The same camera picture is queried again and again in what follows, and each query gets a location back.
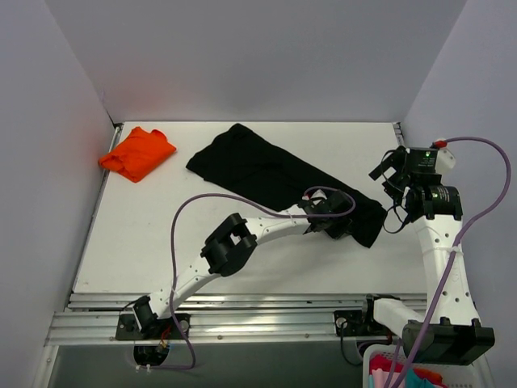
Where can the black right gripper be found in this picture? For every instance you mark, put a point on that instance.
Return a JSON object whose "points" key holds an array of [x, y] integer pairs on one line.
{"points": [[393, 168]]}

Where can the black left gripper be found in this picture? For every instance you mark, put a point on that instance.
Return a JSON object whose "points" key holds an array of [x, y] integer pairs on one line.
{"points": [[337, 211]]}

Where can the black t shirt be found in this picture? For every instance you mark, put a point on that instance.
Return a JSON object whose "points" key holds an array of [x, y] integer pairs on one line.
{"points": [[241, 161]]}

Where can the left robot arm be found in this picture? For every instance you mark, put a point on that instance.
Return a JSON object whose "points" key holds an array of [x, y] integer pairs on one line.
{"points": [[228, 248]]}

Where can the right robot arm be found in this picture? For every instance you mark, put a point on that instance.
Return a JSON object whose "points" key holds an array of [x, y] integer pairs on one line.
{"points": [[450, 332]]}

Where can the white laundry basket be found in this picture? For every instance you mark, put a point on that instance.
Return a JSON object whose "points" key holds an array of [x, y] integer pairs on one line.
{"points": [[453, 376]]}

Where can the pink garment in basket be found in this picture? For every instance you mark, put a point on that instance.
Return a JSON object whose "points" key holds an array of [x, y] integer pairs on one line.
{"points": [[379, 367]]}

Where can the teal garment in basket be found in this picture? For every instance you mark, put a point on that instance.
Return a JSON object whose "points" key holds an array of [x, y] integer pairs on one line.
{"points": [[412, 380]]}

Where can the orange garment in basket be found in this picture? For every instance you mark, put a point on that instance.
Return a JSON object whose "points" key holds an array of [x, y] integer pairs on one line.
{"points": [[433, 377]]}

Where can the orange folded t shirt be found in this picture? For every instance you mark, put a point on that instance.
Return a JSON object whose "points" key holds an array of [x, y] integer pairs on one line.
{"points": [[139, 154]]}

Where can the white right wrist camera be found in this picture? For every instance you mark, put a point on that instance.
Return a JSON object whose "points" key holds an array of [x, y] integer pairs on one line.
{"points": [[445, 160]]}

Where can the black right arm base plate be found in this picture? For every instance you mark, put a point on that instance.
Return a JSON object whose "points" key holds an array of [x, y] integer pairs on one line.
{"points": [[352, 323]]}

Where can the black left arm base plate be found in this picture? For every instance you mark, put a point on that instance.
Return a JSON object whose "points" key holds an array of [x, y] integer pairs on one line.
{"points": [[127, 329]]}

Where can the aluminium frame rail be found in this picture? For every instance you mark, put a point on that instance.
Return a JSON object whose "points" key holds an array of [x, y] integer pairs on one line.
{"points": [[98, 319]]}

